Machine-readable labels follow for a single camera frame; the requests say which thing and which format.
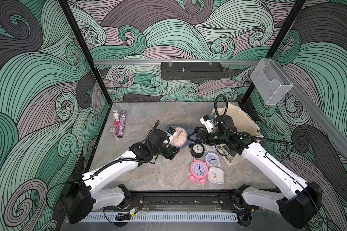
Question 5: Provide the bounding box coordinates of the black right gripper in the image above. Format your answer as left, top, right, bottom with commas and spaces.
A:
187, 130, 227, 145

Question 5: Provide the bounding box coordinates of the large round blue-rim clock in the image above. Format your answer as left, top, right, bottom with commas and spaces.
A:
169, 126, 188, 149

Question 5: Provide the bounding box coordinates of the floral canvas tote bag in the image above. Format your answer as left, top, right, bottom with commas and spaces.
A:
216, 103, 264, 166

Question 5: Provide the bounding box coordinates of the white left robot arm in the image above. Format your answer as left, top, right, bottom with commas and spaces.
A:
61, 142, 180, 224

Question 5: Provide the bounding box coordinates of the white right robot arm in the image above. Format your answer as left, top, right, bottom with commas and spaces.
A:
196, 128, 323, 229

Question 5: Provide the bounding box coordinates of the light blue square alarm clock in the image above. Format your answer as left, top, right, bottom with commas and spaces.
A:
204, 145, 217, 154

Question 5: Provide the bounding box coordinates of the white purple-face alarm clock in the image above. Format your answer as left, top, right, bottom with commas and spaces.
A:
205, 153, 220, 167

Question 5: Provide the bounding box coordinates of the black twin-bell alarm clock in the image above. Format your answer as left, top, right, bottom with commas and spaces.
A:
190, 144, 205, 159

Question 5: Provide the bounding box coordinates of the light blue square clock back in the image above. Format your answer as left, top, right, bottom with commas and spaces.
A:
187, 129, 197, 143

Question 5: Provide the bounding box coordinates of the white square alarm clock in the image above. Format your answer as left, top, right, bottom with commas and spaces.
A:
207, 167, 225, 184

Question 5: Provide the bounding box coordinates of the pink twin-bell alarm clock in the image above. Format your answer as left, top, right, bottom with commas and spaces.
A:
189, 159, 209, 185

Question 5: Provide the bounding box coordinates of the purple patterned tube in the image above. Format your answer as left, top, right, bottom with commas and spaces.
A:
117, 111, 127, 138

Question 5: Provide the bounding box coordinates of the white rabbit figurine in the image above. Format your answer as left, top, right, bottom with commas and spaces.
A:
112, 110, 120, 128

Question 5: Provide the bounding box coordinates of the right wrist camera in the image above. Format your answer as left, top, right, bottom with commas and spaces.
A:
199, 114, 236, 133

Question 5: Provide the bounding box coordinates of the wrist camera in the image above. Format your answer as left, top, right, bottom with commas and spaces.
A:
148, 127, 176, 148
199, 114, 236, 133

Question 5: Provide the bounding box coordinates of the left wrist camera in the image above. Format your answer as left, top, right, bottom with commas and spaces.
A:
148, 127, 176, 148

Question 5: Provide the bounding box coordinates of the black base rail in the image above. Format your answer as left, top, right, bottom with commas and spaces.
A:
124, 190, 296, 211

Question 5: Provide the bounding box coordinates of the black perforated wall tray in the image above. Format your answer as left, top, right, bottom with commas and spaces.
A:
161, 61, 224, 83

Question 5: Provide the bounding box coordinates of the clear acrylic wall holder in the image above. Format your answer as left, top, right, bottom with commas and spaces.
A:
250, 58, 293, 105

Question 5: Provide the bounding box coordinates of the white slotted cable duct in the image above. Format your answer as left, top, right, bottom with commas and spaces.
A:
82, 212, 238, 223

